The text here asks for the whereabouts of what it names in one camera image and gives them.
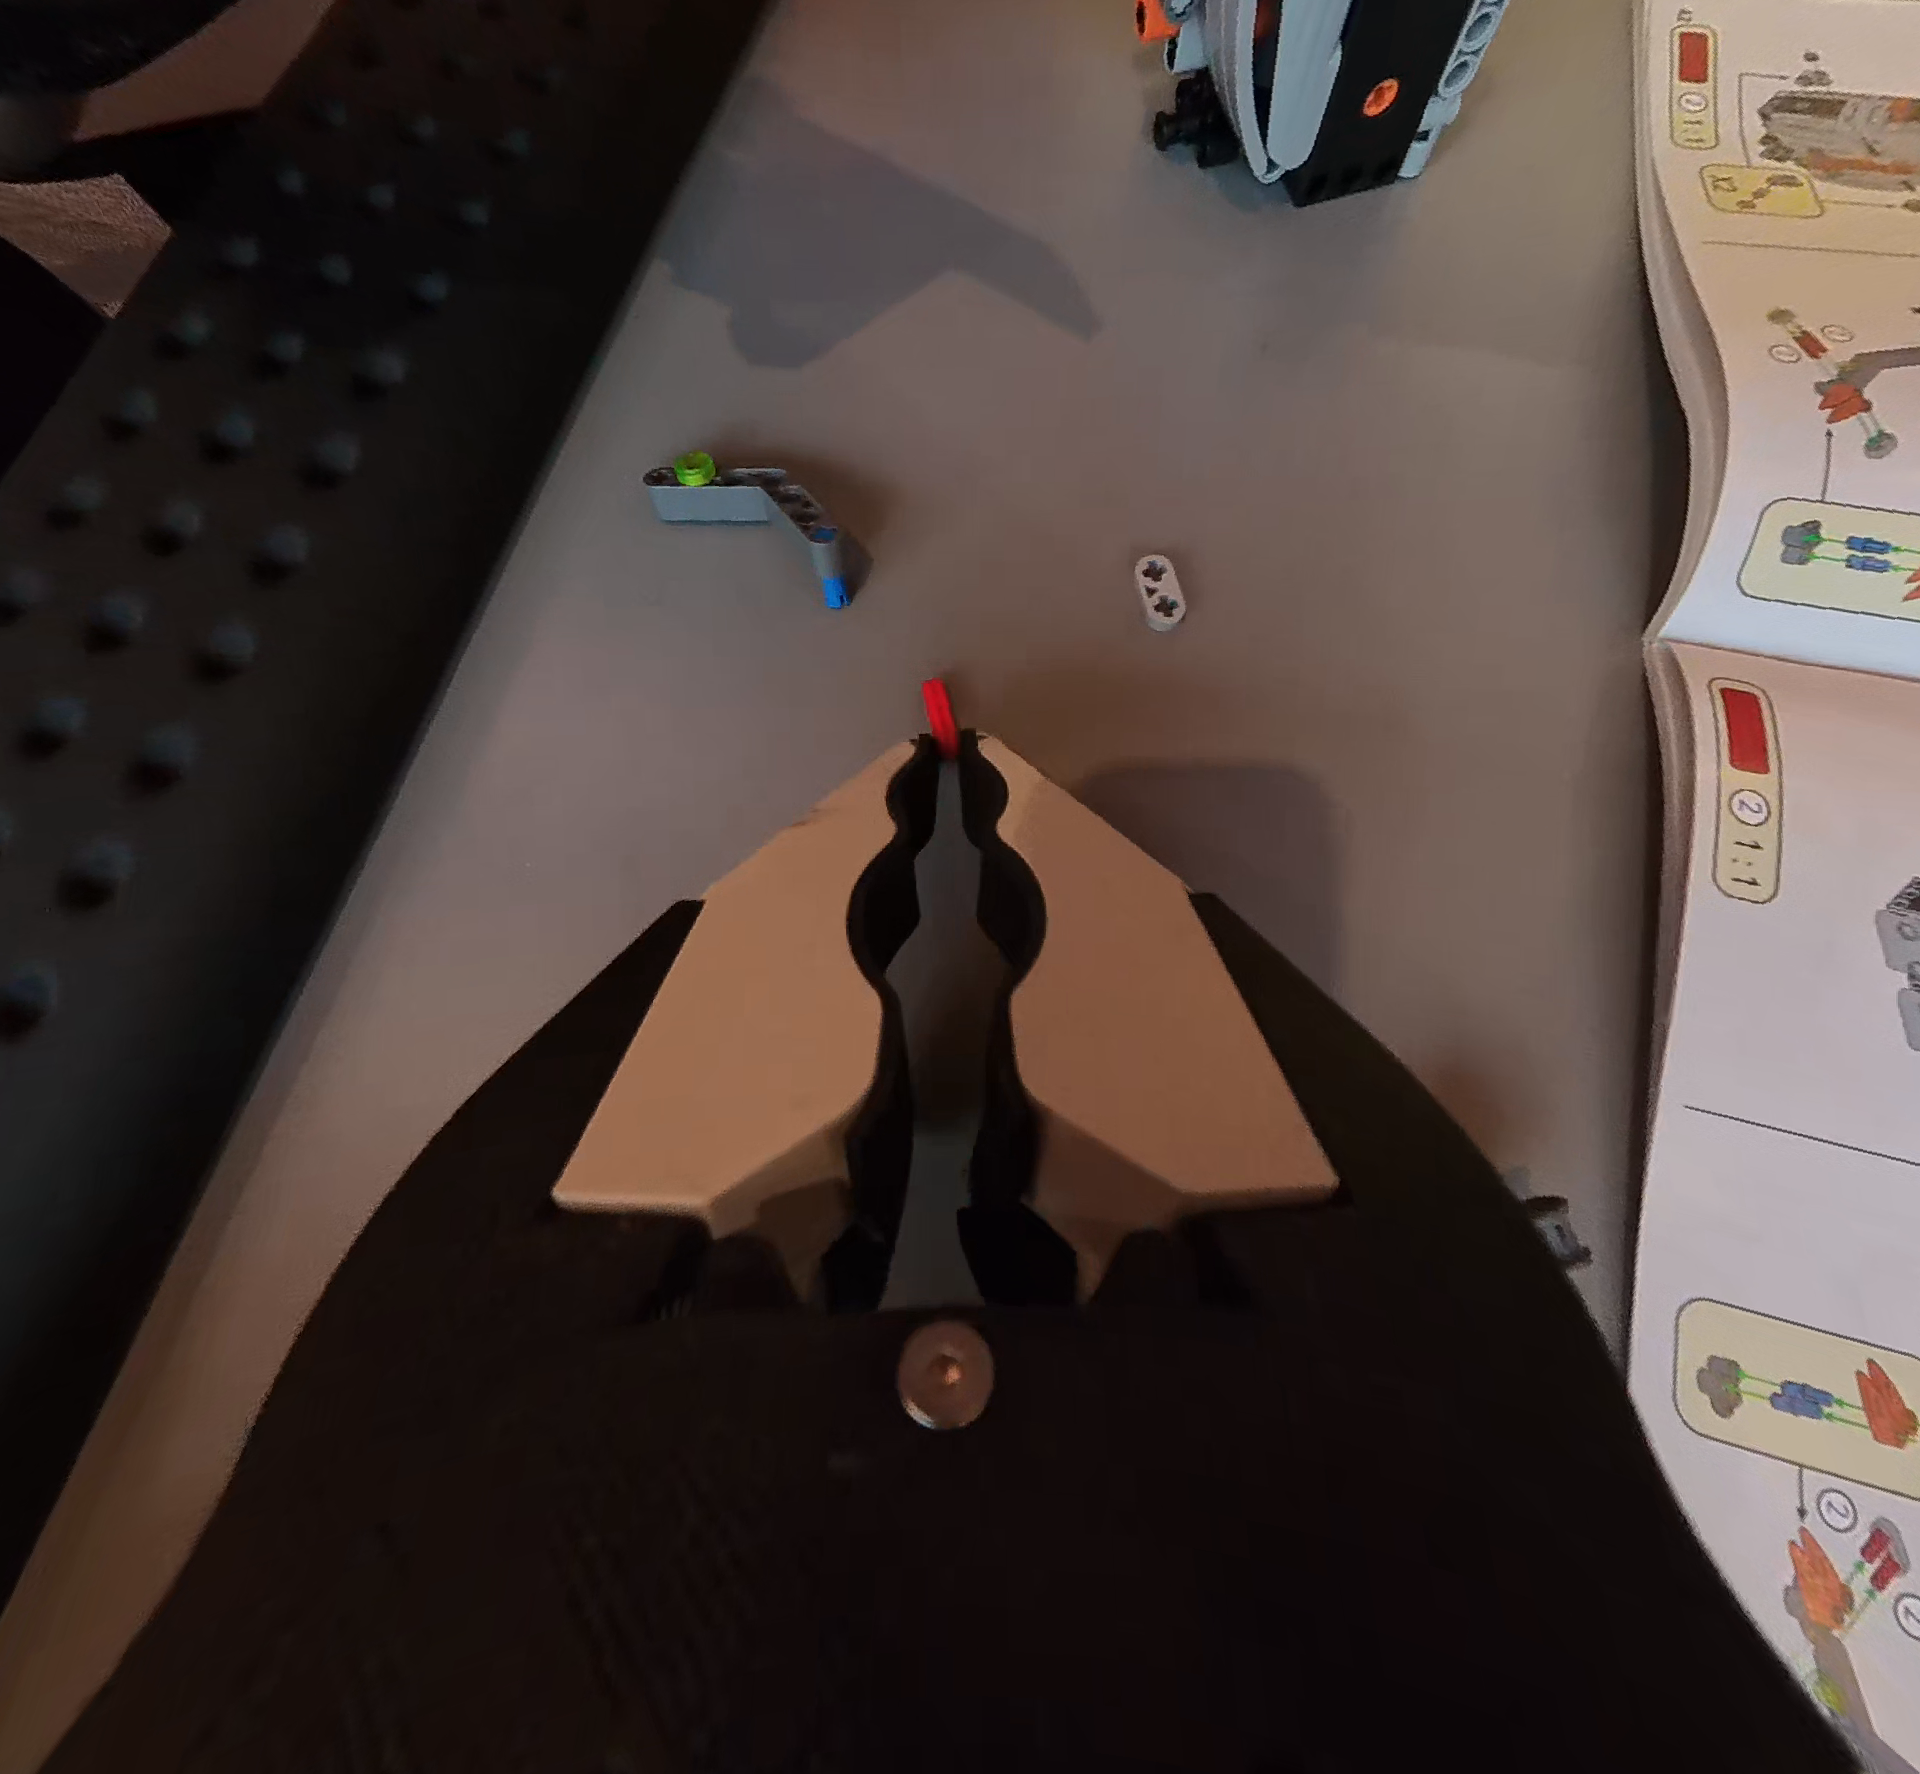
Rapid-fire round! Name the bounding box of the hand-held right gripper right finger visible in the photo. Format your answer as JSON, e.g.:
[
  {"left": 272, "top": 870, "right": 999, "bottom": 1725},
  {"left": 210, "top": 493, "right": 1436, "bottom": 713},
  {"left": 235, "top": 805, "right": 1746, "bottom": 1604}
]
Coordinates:
[{"left": 960, "top": 735, "right": 1342, "bottom": 1308}]

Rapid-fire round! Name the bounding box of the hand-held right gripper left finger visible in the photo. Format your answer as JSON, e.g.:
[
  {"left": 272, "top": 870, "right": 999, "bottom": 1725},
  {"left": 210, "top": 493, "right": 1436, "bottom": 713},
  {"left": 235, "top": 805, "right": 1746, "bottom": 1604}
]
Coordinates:
[{"left": 552, "top": 735, "right": 920, "bottom": 1308}]

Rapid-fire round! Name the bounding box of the grey desk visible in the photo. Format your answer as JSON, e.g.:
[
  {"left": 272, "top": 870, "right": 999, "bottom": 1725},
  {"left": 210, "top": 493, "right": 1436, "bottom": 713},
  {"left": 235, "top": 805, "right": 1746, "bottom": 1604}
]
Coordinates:
[{"left": 0, "top": 0, "right": 1920, "bottom": 1774}]

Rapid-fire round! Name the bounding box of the grey bent beam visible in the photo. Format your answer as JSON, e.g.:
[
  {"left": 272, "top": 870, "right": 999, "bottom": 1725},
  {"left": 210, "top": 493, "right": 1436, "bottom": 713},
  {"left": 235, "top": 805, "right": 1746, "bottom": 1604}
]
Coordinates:
[{"left": 643, "top": 450, "right": 876, "bottom": 611}]

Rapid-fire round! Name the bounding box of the open instruction booklet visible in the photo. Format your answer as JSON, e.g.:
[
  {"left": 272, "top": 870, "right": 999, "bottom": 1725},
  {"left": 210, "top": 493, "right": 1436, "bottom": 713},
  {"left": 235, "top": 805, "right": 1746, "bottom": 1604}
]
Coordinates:
[{"left": 1623, "top": 0, "right": 1920, "bottom": 1774}]

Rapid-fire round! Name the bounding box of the black dimpled mat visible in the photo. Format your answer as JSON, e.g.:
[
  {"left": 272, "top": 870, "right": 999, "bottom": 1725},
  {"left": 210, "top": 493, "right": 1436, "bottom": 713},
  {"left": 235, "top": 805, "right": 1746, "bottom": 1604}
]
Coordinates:
[{"left": 0, "top": 0, "right": 785, "bottom": 1611}]

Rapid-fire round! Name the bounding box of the grey orange robot model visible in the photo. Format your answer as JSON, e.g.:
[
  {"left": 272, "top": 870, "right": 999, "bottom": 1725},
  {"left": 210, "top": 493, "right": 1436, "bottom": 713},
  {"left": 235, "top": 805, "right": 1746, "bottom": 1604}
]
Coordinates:
[{"left": 1128, "top": 0, "right": 1581, "bottom": 210}]

